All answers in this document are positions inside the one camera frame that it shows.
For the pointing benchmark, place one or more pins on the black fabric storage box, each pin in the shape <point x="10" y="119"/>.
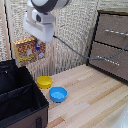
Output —
<point x="18" y="96"/>

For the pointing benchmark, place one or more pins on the beige woven folding screen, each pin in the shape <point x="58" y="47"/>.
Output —
<point x="73" y="33"/>

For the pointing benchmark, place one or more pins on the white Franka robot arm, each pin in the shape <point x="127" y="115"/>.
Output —
<point x="41" y="13"/>

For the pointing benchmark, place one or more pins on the yellow plastic bowl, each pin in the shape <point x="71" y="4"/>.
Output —
<point x="44" y="82"/>

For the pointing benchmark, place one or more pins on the colourful cereal bar box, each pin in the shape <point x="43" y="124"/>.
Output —
<point x="27" y="51"/>

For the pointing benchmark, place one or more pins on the brown drawer cabinet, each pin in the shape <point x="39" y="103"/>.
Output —
<point x="110" y="45"/>

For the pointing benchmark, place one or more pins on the blue plastic bowl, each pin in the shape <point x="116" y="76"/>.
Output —
<point x="58" y="94"/>

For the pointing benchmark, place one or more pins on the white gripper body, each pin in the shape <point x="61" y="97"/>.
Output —
<point x="40" y="30"/>

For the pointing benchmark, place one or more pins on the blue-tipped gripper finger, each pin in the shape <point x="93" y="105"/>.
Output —
<point x="37" y="47"/>

